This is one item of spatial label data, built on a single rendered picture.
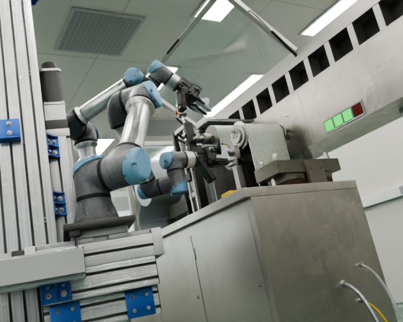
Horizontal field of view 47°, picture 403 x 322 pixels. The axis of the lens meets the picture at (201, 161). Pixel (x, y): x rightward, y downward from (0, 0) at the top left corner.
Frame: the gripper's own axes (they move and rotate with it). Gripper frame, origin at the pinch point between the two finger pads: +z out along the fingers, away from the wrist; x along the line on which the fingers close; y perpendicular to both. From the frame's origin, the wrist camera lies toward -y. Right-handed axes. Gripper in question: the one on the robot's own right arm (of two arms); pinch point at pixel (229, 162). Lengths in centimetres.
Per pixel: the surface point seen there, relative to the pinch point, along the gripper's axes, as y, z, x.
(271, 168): -8.7, 9.5, -16.6
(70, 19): 170, -19, 140
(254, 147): 7.2, 16.6, -0.3
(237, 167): -0.2, 9.6, 7.7
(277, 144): 8.7, 31.9, -0.4
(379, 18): 42, 47, -66
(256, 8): 171, 132, 90
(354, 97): 16, 46, -42
